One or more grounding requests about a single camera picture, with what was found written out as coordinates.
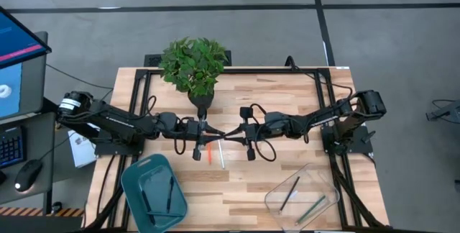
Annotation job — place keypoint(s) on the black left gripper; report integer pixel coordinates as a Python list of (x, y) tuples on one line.
[(199, 132)]

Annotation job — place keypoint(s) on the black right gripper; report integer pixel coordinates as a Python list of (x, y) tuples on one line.
[(257, 132)]

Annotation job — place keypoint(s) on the orange pencil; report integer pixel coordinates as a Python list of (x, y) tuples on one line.
[(209, 155)]

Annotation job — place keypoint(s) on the white pencil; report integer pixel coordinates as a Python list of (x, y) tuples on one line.
[(221, 155)]

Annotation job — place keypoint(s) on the black pen with rubber grip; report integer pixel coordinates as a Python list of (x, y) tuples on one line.
[(170, 195)]

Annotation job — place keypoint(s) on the dark grey pencil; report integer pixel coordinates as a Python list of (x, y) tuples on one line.
[(289, 194)]

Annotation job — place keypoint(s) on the blue pen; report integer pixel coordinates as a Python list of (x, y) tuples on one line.
[(165, 214)]

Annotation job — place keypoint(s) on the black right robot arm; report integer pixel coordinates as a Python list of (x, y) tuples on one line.
[(316, 119)]

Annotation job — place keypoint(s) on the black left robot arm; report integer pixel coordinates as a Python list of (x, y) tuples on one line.
[(118, 121)]

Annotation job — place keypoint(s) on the black plant pot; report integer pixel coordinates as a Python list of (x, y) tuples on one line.
[(194, 100)]

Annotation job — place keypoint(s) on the green leafy plant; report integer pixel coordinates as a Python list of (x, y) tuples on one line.
[(194, 65)]

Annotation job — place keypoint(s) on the clear plastic bin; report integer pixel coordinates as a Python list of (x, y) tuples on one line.
[(273, 204)]

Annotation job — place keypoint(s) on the teal plastic bin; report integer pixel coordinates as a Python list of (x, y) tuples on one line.
[(133, 190)]

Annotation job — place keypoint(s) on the white paper booklet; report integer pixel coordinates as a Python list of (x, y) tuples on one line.
[(81, 152)]

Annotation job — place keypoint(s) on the grey computer desk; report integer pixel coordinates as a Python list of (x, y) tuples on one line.
[(39, 136)]

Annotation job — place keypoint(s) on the grey framed monitor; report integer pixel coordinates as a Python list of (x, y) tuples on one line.
[(32, 89)]

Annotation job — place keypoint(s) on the black computer mouse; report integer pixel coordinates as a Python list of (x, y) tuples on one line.
[(28, 173)]

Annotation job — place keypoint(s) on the yellow black hazard strip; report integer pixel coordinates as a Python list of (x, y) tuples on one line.
[(36, 211)]

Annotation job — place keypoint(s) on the black keyboard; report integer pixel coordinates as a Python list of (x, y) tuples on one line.
[(10, 146)]

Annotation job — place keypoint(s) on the monitor with blue screen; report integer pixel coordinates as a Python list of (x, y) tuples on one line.
[(18, 42)]

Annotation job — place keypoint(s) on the black table frame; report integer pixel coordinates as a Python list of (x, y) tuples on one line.
[(269, 70)]

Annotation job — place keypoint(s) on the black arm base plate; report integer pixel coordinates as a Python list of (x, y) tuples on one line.
[(363, 143), (108, 148)]

